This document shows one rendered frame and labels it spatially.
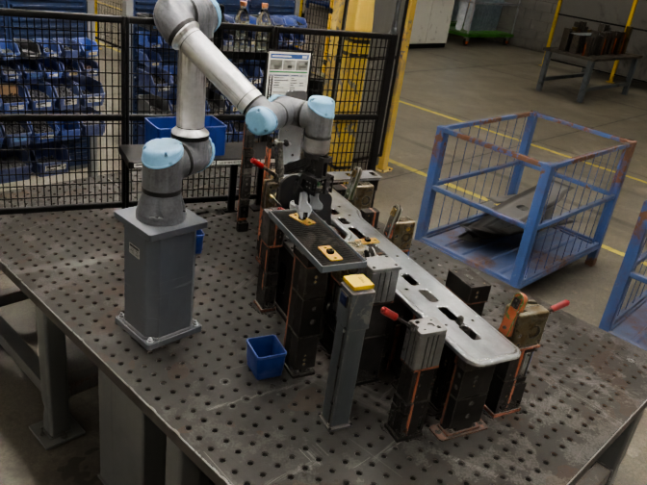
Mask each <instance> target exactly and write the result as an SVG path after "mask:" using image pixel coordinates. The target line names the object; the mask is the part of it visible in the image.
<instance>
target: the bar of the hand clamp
mask: <svg viewBox="0 0 647 485"><path fill-rule="evenodd" d="M283 144H284V145H285V146H286V147H287V146H288V145H289V142H288V140H287V139H286V140H284V142H283V141H280V140H274V143H273V144H272V147H274V159H275V173H276V174H278V179H279V178H280V177H284V163H283Z"/></svg>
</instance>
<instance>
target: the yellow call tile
mask: <svg viewBox="0 0 647 485"><path fill-rule="evenodd" d="M343 280H344V281H345V282H346V283H347V284H348V285H349V286H350V287H351V288H352V289H353V290H354V291H360V290H367V289H373V288H374V286H375V284H374V283H373V282H372V281H371V280H369V279H368V278H367V277H366V276H365V275H364V274H355V275H348V276H344V278H343Z"/></svg>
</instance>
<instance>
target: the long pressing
mask: <svg viewBox="0 0 647 485"><path fill-rule="evenodd" d="M329 194H330V195H331V197H332V203H331V210H334V211H336V212H337V213H338V215H333V214H331V223H332V224H333V225H334V226H335V227H336V228H337V229H338V230H339V231H340V232H342V233H343V234H344V235H345V236H346V237H345V238H344V240H345V241H346V242H352V241H355V240H357V239H359V238H358V237H357V236H355V235H354V234H353V233H352V232H351V231H350V230H349V228H355V229H356V230H357V231H359V232H360V233H361V234H362V235H363V236H364V237H365V238H367V237H369V238H377V239H378V240H379V241H380V243H370V244H373V245H375V246H376V247H377V248H378V249H379V250H380V251H381V252H383V253H384V254H385V255H388V256H390V257H391V258H392V259H393V260H394V261H395V262H396V263H397V264H399V265H400V266H401V269H400V273H399V278H398V283H397V287H396V292H395V297H396V298H397V299H398V300H399V301H400V302H401V303H402V304H403V305H404V306H405V307H406V308H407V309H409V310H410V311H411V312H412V313H413V314H414V315H415V316H416V317H417V318H418V319H423V318H429V317H435V318H437V319H438V320H439V321H440V322H441V323H443V324H444V325H445V324H447V325H445V326H446V327H447V328H448V331H447V335H446V339H445V342H444V344H445V345H446V346H448V347H449V348H450V349H451V350H452V351H453V352H454V353H455V354H456V355H457V356H458V357H459V358H460V359H461V360H462V361H463V362H465V363H466V364H468V365H471V366H474V367H486V366H491V365H495V364H500V363H503V362H508V361H512V360H516V359H519V358H520V356H521V351H520V349H519V348H518V347H517V346H516V345H515V344H513V343H512V342H511V341H510V340H509V339H507V338H506V337H505V336H504V335H503V334H501V333H500V332H499V331H498V330H497V329H495V328H494V327H493V326H492V325H491V324H489V323H488V322H487V321H486V320H485V319H483V318H482V317H481V316H480V315H478V314H477V313H476V312H475V311H474V310H472V309H471V308H470V307H469V306H468V305H467V304H465V303H464V302H463V301H462V300H461V299H459V298H458V297H457V296H456V295H455V294H453V293H452V292H451V291H450V290H448V289H447V288H446V287H445V286H444V285H442V284H441V283H440V282H439V281H438V280H436V279H435V278H434V277H433V276H432V275H430V274H429V273H428V272H427V271H426V270H424V269H423V268H422V267H421V266H419V265H418V264H417V263H416V262H415V261H413V260H412V259H411V258H410V257H409V256H407V255H406V254H405V253H404V252H403V251H401V250H400V249H399V248H398V247H397V246H395V245H394V244H393V243H392V242H390V241H389V240H388V239H387V238H386V237H384V236H383V235H382V234H381V233H380V232H378V231H377V230H376V229H375V228H374V227H373V226H372V225H371V224H370V223H369V222H367V221H366V220H365V219H364V218H363V217H362V215H361V212H360V211H359V210H358V209H357V208H356V207H355V206H354V205H352V204H351V203H350V202H349V201H347V200H346V199H345V198H344V197H343V196H342V195H341V194H340V193H338V192H336V191H335V190H334V189H333V188H332V192H329ZM338 206H340V207H338ZM338 218H343V219H345V220H346V221H347V222H348V223H349V224H343V223H342V222H341V221H340V220H339V219H338ZM397 256H399V257H397ZM402 275H409V276H410V277H411V278H412V279H414V280H415V281H416V282H417V283H418V284H419V285H416V286H413V285H411V284H410V283H408V282H407V281H406V280H405V279H404V278H403V277H402ZM406 289H407V290H406ZM420 291H427V292H428V293H430V294H431V295H432V296H433V297H434V298H435V299H437V300H438V301H437V302H430V301H429V300H428V299H426V298H425V297H424V296H423V295H422V294H421V293H420ZM439 308H447V309H448V310H449V311H450V312H451V313H453V314H454V315H455V316H456V317H458V316H459V315H461V316H463V317H464V321H463V323H464V324H461V325H458V324H457V323H456V320H451V319H449V318H448V317H447V316H446V315H444V314H443V313H442V312H441V311H440V310H439ZM460 326H467V327H469V328H470V329H471V330H472V331H473V332H474V333H476V334H477V335H478V336H479V337H480V340H473V339H471V338H470V337H469V336H468V335H467V334H466V333H465V332H464V331H462V330H461V329H460V328H459V327H460Z"/></svg>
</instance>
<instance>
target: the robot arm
mask: <svg viewBox="0 0 647 485"><path fill-rule="evenodd" d="M153 17H154V23H155V25H156V27H157V30H158V31H159V33H160V34H161V36H162V37H163V38H164V40H165V41H166V42H167V43H168V44H169V45H170V46H171V47H172V48H173V49H174V50H178V55H177V99H176V126H175V127H173V128H172V129H171V134H170V138H161V139H155V140H150V141H149V142H147V143H146V144H145V145H144V147H143V149H142V194H141V197H140V199H139V202H138V206H137V207H136V219H137V220H138V221H140V222H142V223H144V224H147V225H152V226H173V225H177V224H180V223H182V222H184V221H185V220H186V218H187V210H186V207H185V203H184V200H183V197H182V179H184V178H186V177H188V176H190V175H193V174H195V173H198V172H200V171H202V170H204V169H205V168H206V167H208V166H209V165H210V164H211V163H212V162H213V161H214V158H215V146H214V144H213V143H212V140H211V139H210V138H209V132H208V130H207V129H206V128H205V127H204V123H205V100H206V77H207V78H208V79H209V80H210V81H211V82H212V83H213V84H214V85H215V86H216V88H217V89H218V90H219V91H220V92H221V93H222V94H223V95H224V96H225V97H226V98H227V99H228V100H229V101H230V102H231V103H232V104H233V105H234V106H235V107H236V108H237V109H238V110H239V111H240V112H241V113H242V114H243V115H244V116H245V117H246V127H247V129H248V130H249V132H251V133H252V134H254V135H256V136H263V135H267V134H270V133H272V132H273V131H275V130H278V129H280V128H283V127H285V126H287V125H293V126H297V127H300V128H305V134H304V142H303V156H304V157H306V158H303V159H300V160H297V161H291V162H289V163H287V164H286V165H284V168H285V173H287V172H288V173H289V172H290V173H296V172H298V171H299V174H298V175H297V180H296V181H295V186H294V190H293V197H294V202H295V204H296V209H297V212H298V216H299V218H300V219H303V212H304V213H305V216H306V217H307V218H308V217H309V216H310V214H311V212H312V210H313V209H314V210H321V209H322V208H323V203H322V202H321V201H320V200H319V193H323V194H328V193H329V192H332V187H333V180H334V176H333V175H331V174H329V173H327V166H328V163H330V162H332V158H333V157H331V156H328V152H329V147H330V140H331V133H332V126H333V119H334V116H335V114H334V110H335V102H334V100H333V99H332V98H330V97H327V96H321V95H312V96H310V97H309V100H308V101H304V100H300V99H296V98H293V97H289V96H286V95H279V94H273V95H272V96H271V97H270V98H269V99H267V98H266V97H265V96H264V95H263V94H262V93H261V92H260V91H259V90H258V89H257V88H256V87H255V86H253V85H252V84H251V83H250V82H249V80H248V79H247V78H246V76H245V75H244V74H243V73H242V72H241V71H240V70H239V69H238V68H237V67H236V66H235V65H234V64H233V63H231V62H230V61H229V60H228V59H227V58H226V57H225V56H224V55H223V54H222V53H221V52H220V51H219V49H218V48H217V47H216V46H215V45H214V44H213V41H214V32H216V30H217V29H218V28H219V26H220V23H221V11H220V6H219V4H218V2H217V1H216V0H158V1H157V3H156V5H155V7H154V11H153ZM330 180H332V183H331V188H330V187H329V186H330ZM303 190H305V191H303Z"/></svg>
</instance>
